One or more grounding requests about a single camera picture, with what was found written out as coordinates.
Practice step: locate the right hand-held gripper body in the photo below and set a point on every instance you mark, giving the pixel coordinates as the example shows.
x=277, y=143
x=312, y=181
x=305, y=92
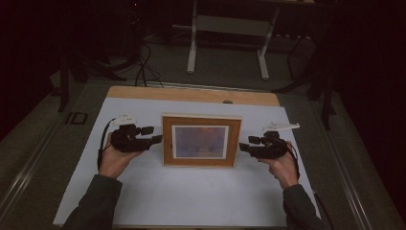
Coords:
x=271, y=148

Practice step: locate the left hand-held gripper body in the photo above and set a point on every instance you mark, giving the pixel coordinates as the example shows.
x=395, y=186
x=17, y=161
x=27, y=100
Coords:
x=129, y=142

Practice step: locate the wooden picture frame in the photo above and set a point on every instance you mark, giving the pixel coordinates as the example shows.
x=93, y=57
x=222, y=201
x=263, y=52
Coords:
x=201, y=140

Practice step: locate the person's left hand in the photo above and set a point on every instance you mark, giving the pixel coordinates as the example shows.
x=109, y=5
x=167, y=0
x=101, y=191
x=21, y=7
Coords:
x=113, y=161

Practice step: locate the person's right hand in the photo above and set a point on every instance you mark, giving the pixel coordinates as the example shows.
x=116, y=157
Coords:
x=285, y=171

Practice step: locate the black floor socket box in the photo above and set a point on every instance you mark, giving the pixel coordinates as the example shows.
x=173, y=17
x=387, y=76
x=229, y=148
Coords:
x=76, y=118

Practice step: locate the white table mat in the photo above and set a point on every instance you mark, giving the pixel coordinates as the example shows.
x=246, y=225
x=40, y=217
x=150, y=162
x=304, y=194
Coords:
x=198, y=195

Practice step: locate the black stand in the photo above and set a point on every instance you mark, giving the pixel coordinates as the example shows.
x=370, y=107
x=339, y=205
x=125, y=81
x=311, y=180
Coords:
x=327, y=96
x=65, y=80

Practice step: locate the metal floor rail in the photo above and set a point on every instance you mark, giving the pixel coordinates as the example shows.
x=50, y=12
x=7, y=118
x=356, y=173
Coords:
x=346, y=169
x=25, y=174

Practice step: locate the white metal desk frame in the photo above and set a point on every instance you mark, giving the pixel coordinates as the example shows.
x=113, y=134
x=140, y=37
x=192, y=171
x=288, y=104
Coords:
x=231, y=25

